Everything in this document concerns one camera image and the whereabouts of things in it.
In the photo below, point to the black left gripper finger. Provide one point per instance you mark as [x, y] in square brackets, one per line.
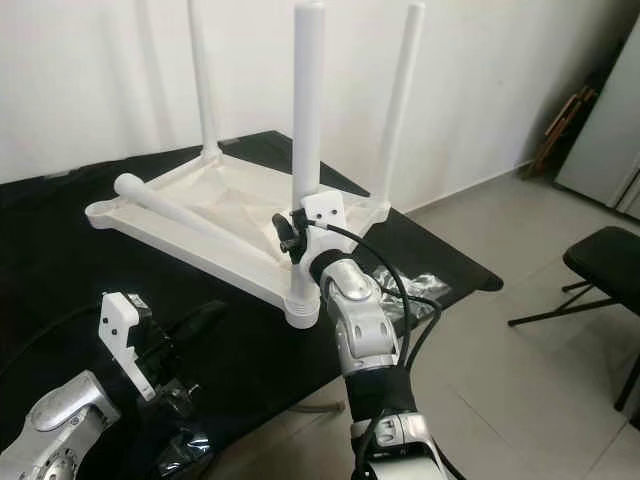
[208, 330]
[195, 317]

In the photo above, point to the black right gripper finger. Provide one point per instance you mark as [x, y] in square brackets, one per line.
[285, 238]

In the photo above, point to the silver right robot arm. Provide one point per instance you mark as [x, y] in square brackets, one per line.
[365, 320]

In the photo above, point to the cream plastic table top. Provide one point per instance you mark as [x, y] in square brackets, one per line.
[230, 205]

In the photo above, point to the clear plastic bag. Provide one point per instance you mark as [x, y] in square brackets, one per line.
[405, 285]
[185, 430]

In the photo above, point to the black table cloth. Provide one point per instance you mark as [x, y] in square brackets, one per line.
[60, 300]

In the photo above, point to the black folding chair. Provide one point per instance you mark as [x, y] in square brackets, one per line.
[605, 260]

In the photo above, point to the grey flat panel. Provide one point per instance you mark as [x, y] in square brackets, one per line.
[605, 120]

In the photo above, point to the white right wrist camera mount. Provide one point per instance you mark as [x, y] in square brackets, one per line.
[325, 215]

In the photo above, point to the brown wooden folding frame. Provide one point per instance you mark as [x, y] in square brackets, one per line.
[565, 125]

